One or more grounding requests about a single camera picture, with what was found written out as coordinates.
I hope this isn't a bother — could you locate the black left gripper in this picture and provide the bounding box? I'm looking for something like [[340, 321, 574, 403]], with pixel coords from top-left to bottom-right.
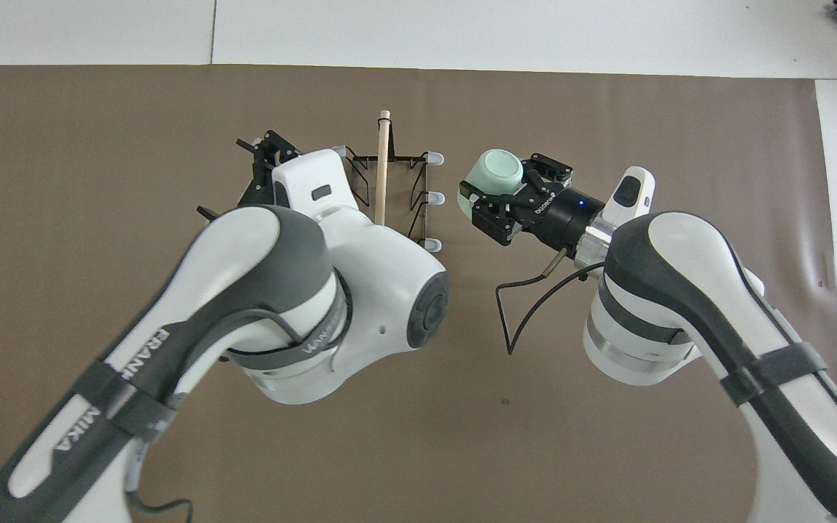
[[197, 131, 300, 220]]

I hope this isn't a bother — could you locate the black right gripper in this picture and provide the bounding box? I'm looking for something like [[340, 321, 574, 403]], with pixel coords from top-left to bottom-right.
[[460, 153, 606, 256]]

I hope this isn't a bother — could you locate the pale green plastic cup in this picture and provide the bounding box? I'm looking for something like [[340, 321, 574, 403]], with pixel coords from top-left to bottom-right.
[[464, 149, 525, 219]]

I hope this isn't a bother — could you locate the brown paper table mat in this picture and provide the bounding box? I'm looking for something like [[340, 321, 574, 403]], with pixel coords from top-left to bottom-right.
[[0, 64, 837, 523]]

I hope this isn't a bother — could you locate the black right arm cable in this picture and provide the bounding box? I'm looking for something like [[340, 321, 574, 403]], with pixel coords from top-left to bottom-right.
[[497, 251, 608, 355]]

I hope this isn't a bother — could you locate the black wire cup rack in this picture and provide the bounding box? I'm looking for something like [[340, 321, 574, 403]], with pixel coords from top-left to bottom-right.
[[331, 110, 445, 253]]

